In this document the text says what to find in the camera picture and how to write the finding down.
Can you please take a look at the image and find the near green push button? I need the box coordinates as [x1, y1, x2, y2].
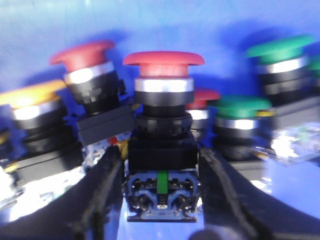
[208, 95, 272, 162]

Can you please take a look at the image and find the yellow mushroom push button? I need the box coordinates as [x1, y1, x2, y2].
[0, 79, 83, 186]

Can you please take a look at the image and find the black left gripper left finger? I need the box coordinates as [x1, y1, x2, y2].
[0, 146, 124, 240]

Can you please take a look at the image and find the red mushroom push button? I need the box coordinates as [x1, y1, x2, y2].
[123, 51, 205, 223]

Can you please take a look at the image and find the blue crate front left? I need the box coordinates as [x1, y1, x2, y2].
[0, 0, 320, 240]

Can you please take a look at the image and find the far green push button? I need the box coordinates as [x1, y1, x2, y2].
[246, 34, 315, 106]

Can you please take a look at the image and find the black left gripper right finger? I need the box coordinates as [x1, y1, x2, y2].
[189, 147, 320, 240]

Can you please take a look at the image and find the tilted red push button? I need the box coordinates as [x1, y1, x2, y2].
[49, 40, 135, 147]

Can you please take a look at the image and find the small rear red button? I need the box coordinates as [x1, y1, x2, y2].
[185, 88, 221, 142]

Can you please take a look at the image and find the edge green push button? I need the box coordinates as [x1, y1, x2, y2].
[309, 54, 320, 95]

